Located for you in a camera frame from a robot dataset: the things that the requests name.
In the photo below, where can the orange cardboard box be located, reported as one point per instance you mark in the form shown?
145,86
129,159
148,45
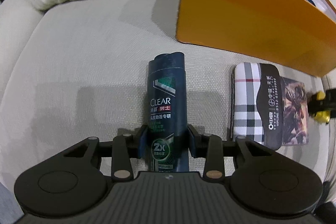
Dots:
293,33

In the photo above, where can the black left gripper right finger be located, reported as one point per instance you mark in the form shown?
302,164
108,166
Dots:
213,149

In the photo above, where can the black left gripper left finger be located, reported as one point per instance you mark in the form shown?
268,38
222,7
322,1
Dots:
121,150

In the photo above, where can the dark blue Clear shampoo bottle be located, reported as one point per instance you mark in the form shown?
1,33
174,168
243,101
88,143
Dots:
167,104

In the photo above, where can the yellow black toy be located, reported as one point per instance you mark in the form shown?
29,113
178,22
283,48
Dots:
322,106

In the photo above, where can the brown illustrated card box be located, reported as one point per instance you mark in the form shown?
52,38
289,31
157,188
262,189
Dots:
294,131

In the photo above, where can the plaid glasses case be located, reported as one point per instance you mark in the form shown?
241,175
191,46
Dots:
257,107

